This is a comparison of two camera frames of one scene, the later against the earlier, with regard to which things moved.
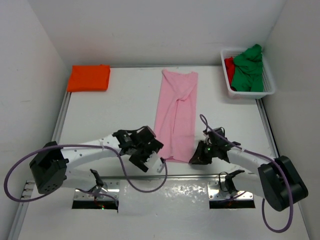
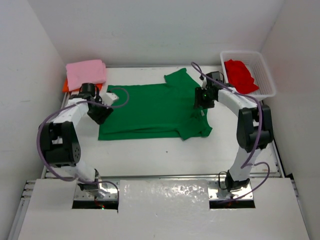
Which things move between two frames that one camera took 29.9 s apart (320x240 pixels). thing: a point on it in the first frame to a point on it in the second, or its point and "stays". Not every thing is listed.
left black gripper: [154, 146] to [99, 115]
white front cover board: [157, 210] stays
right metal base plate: [215, 192] stays
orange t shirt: [89, 78] to [65, 87]
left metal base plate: [110, 188] stays
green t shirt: [248, 73] to [156, 110]
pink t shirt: [174, 124] to [92, 71]
